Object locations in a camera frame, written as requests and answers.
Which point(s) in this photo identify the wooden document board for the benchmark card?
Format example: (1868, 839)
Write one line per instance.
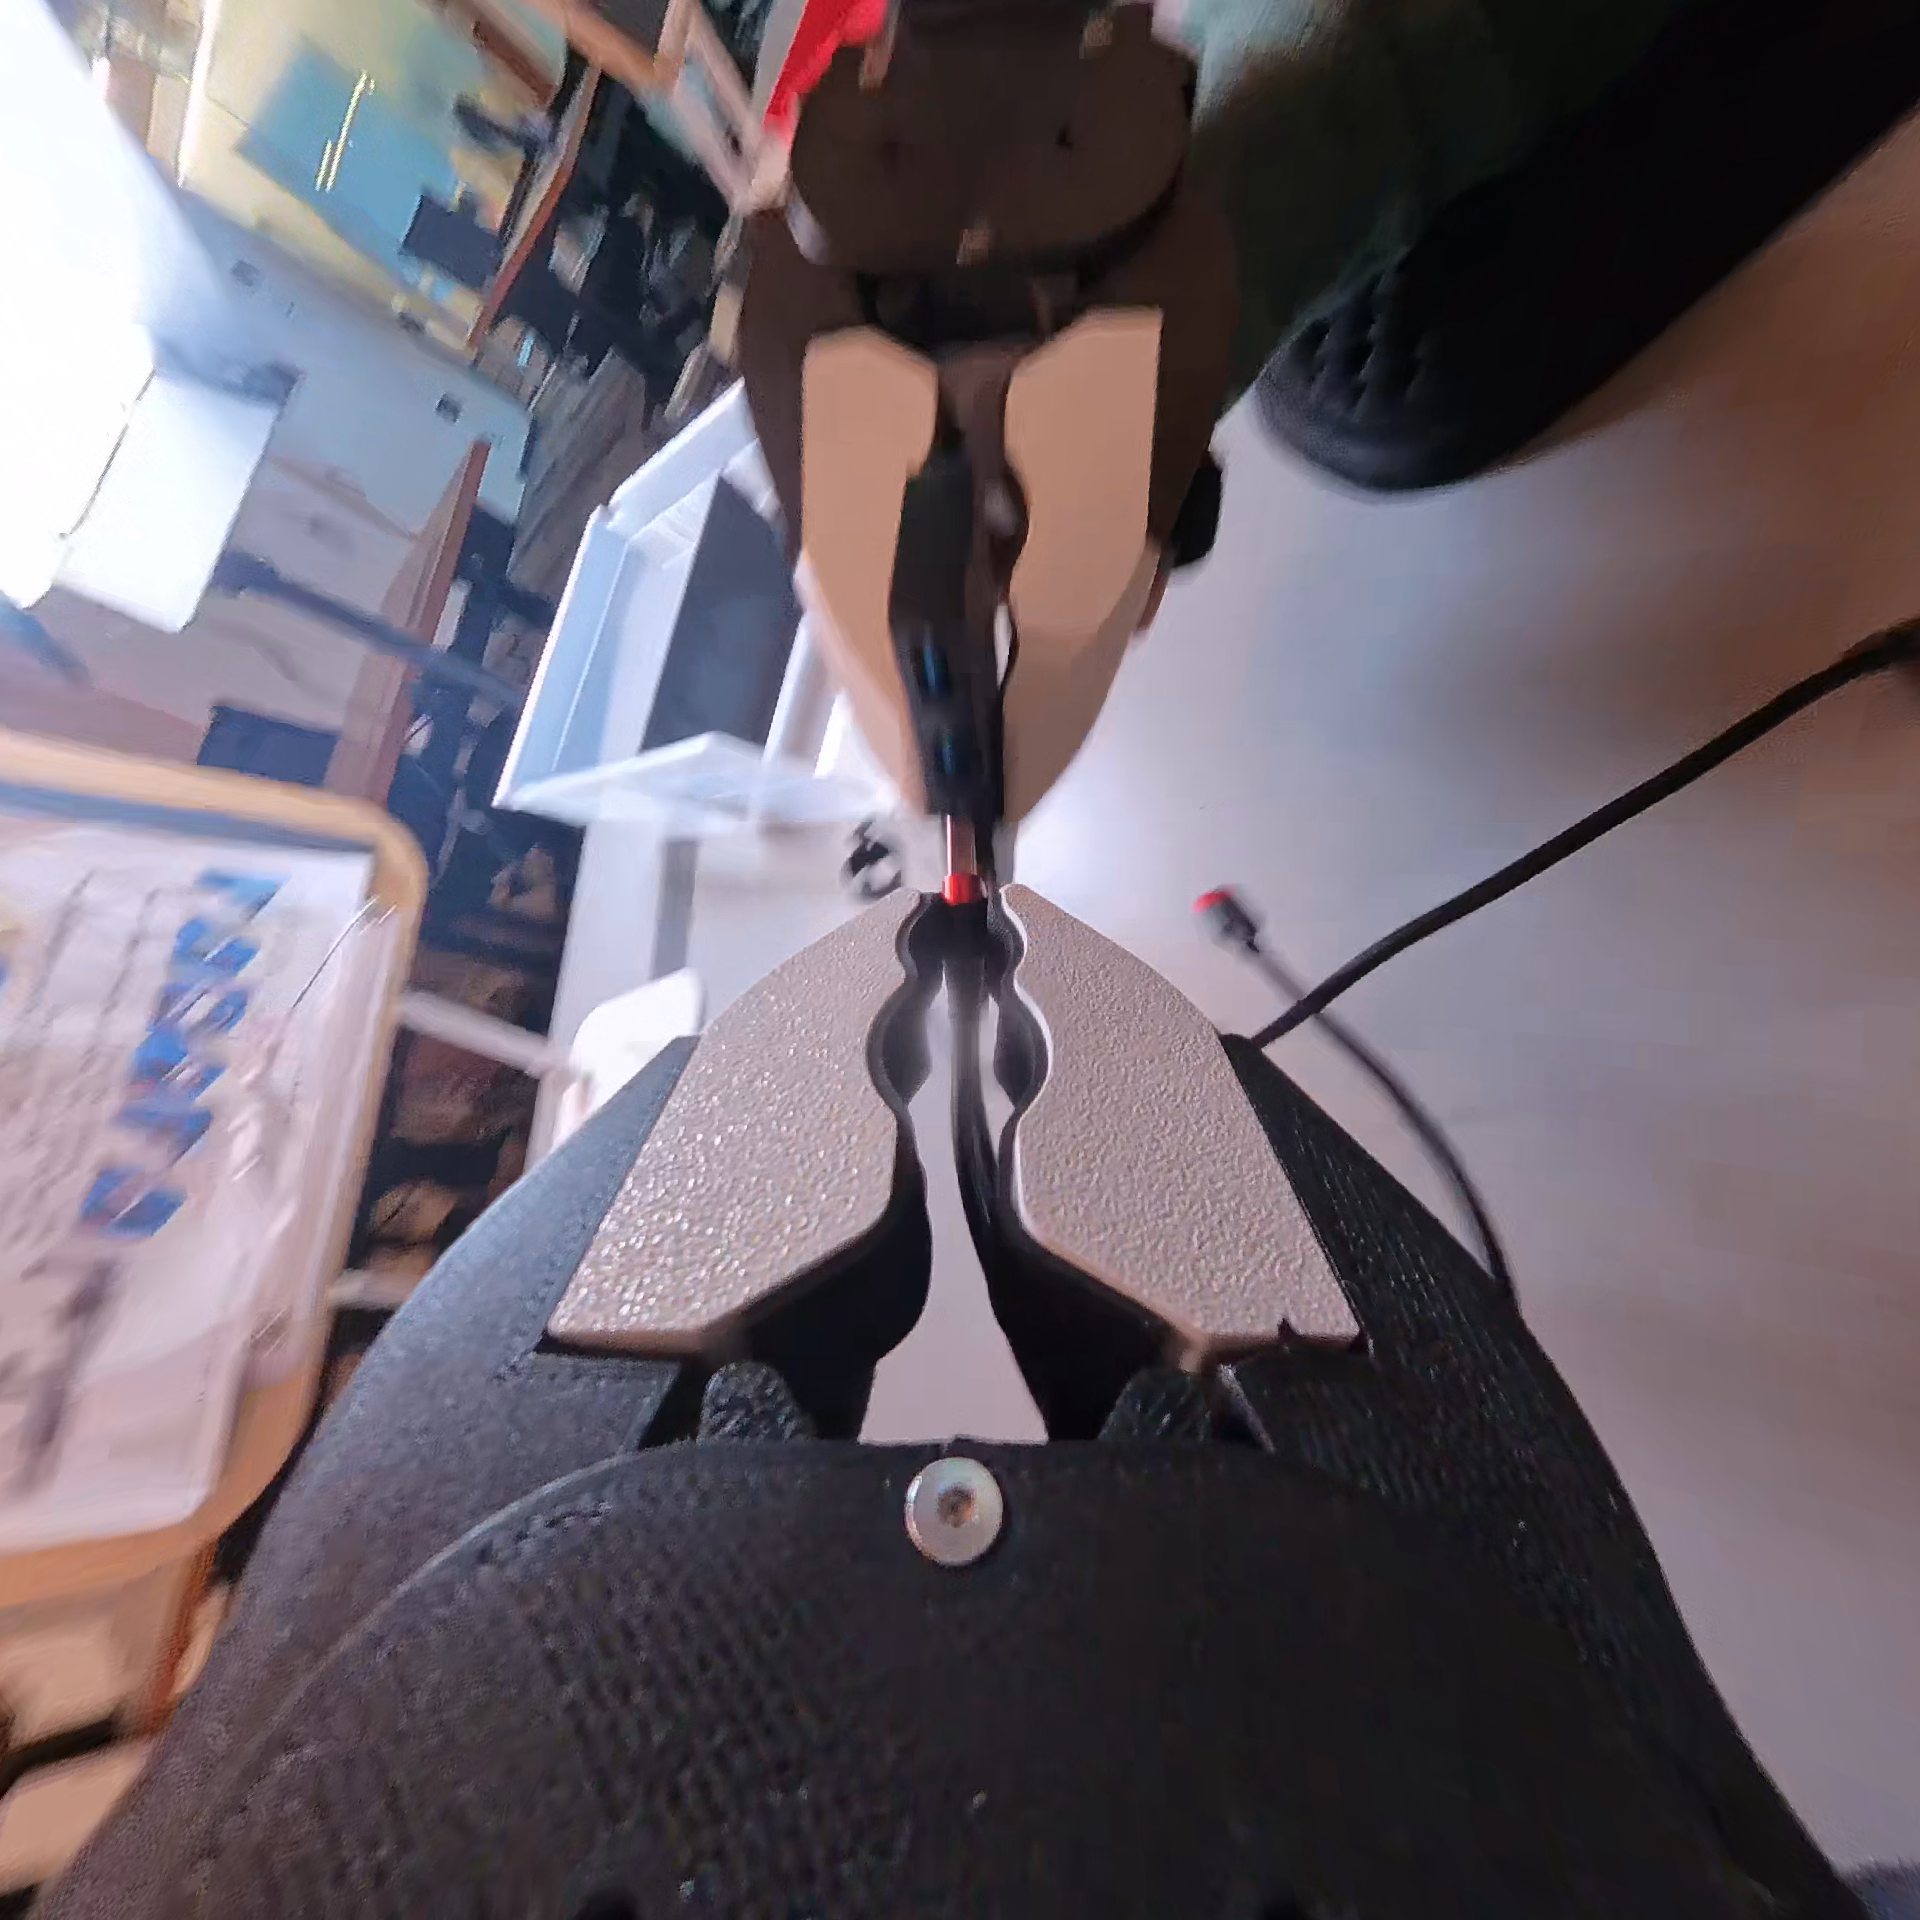
(381, 839)

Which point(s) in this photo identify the printed instruction sheet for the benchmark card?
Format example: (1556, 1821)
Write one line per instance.
(178, 1076)

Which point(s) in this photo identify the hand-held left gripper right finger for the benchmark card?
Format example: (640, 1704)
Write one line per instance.
(1173, 1170)

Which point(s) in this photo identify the black bin divider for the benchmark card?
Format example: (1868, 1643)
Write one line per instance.
(721, 636)

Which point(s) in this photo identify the white translucent plastic bin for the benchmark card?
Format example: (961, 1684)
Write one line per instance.
(599, 671)

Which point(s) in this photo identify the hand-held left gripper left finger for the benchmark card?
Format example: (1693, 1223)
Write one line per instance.
(750, 1170)

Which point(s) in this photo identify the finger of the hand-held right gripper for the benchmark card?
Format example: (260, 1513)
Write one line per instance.
(856, 495)
(1092, 495)

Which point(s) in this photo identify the wooden desk black frame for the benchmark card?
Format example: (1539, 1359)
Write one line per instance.
(303, 529)

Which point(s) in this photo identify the black ribbed cushion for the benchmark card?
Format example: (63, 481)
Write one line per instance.
(1429, 410)

